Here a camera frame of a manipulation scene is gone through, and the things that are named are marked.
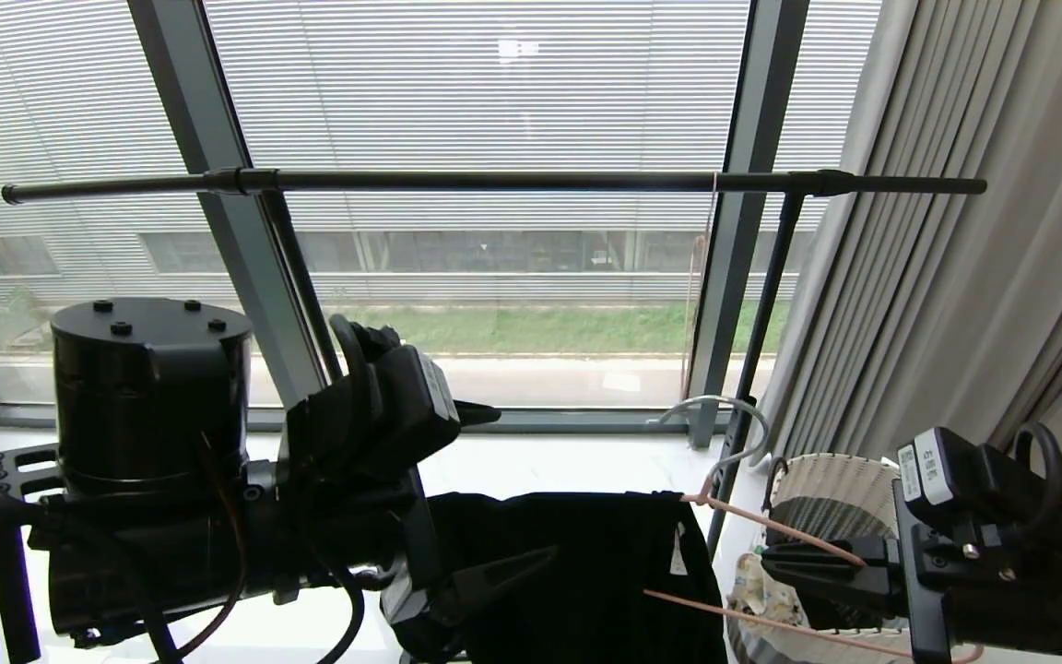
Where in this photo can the window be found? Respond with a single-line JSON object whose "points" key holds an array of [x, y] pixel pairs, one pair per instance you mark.
{"points": [[204, 111]]}

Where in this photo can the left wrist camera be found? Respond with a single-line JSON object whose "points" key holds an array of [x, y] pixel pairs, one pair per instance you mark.
{"points": [[328, 433]]}

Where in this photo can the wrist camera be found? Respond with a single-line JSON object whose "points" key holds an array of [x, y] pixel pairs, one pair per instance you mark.
{"points": [[328, 433], [987, 480]]}

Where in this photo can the beige curtain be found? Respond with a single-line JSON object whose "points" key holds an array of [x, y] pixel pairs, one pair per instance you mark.
{"points": [[955, 184]]}

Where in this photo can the black garment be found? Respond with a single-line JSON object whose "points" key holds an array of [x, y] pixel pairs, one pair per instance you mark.
{"points": [[605, 572]]}

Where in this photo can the cream printed garment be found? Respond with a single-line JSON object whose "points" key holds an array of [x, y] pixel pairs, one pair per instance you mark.
{"points": [[757, 590]]}

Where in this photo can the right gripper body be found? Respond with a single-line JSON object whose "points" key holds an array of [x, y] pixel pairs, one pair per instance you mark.
{"points": [[1001, 599]]}

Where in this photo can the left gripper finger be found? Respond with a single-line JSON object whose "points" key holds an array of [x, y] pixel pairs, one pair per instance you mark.
{"points": [[485, 590], [477, 416]]}

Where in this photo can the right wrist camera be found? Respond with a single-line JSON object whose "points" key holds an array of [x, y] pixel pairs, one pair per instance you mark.
{"points": [[987, 480]]}

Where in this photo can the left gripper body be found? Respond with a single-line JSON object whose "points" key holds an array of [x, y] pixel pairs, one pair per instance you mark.
{"points": [[337, 535]]}

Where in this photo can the white laundry basket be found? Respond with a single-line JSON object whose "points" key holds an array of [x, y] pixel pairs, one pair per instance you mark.
{"points": [[826, 480]]}

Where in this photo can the black clothes rack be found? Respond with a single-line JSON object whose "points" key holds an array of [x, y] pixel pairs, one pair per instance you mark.
{"points": [[494, 181]]}

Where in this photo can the pink clothes hanger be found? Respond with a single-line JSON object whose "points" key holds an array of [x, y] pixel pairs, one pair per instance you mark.
{"points": [[771, 526], [688, 369]]}

